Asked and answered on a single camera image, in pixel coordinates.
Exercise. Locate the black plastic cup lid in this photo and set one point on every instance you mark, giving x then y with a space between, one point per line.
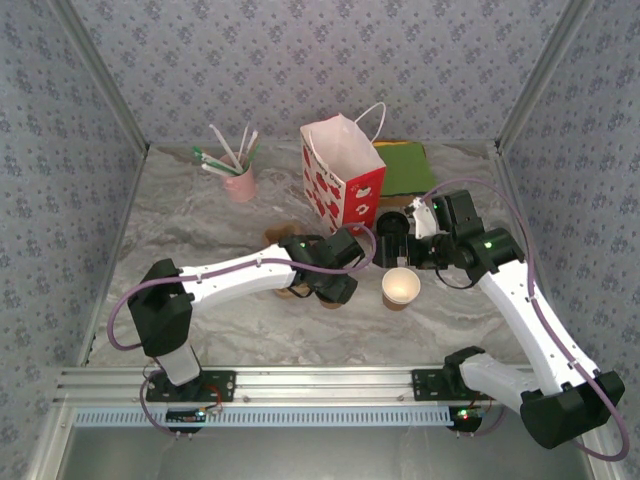
392 223

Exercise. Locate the green straw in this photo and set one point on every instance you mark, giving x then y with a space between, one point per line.
199 151
256 150

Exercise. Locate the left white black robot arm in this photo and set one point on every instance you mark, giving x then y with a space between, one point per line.
235 282

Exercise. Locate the colourful paper napkin stack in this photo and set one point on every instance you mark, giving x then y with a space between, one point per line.
405 167

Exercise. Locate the white wrapped straw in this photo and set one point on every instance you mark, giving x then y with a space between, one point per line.
245 142
222 144
217 168
253 142

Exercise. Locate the aluminium corner post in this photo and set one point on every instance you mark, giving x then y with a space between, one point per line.
541 75
106 75

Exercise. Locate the red white paper gift bag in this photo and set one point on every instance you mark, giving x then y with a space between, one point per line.
340 150

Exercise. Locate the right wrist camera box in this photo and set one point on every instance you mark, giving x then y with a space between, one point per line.
424 220

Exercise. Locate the pink metal bucket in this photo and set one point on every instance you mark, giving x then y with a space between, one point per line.
240 185

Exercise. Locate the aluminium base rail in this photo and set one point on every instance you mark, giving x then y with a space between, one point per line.
325 385

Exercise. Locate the stack of coloured felt sheets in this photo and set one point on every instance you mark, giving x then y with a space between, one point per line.
397 201

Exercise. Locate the brown paper coffee cup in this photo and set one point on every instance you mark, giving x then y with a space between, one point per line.
332 303
400 287

